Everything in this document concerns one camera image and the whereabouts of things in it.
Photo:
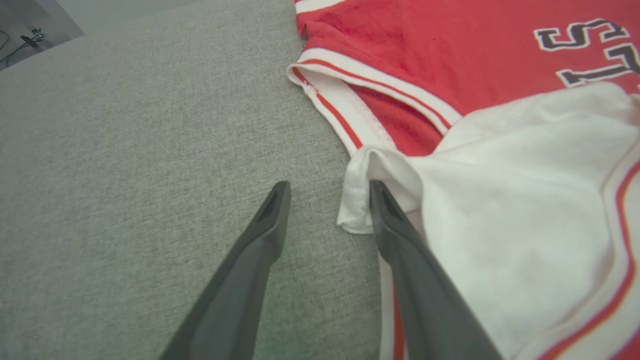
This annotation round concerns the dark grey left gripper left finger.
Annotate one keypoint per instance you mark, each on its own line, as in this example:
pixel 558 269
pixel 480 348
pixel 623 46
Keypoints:
pixel 240 285

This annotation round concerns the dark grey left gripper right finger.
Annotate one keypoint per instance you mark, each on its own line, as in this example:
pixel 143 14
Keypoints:
pixel 430 300

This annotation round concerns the red white basketball jersey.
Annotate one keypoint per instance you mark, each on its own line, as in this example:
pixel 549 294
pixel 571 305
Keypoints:
pixel 525 210

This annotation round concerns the small black clamp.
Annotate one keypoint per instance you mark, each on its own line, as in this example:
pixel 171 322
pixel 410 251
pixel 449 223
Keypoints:
pixel 32 39

